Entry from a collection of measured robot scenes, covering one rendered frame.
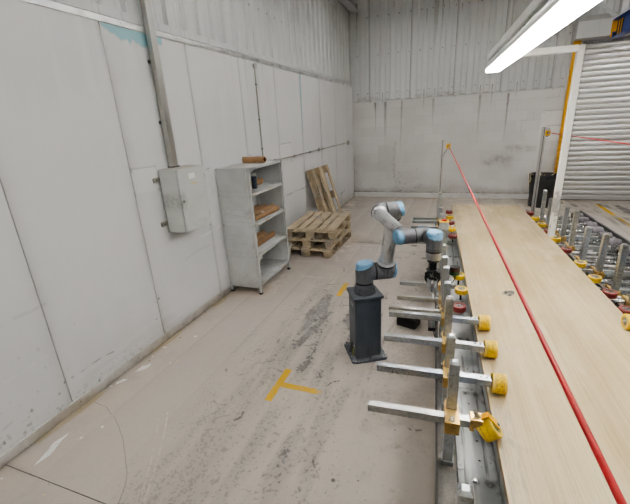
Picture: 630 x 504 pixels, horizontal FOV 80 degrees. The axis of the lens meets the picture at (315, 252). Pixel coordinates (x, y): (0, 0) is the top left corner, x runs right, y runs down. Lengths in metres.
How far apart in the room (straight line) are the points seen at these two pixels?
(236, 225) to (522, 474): 3.78
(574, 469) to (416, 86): 9.27
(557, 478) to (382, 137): 9.30
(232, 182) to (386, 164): 6.42
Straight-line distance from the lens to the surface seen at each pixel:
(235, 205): 4.49
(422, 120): 10.11
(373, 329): 3.30
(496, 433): 1.55
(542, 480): 1.53
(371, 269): 3.10
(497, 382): 1.74
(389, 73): 10.29
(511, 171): 10.24
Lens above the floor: 1.98
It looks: 19 degrees down
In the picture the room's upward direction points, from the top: 3 degrees counter-clockwise
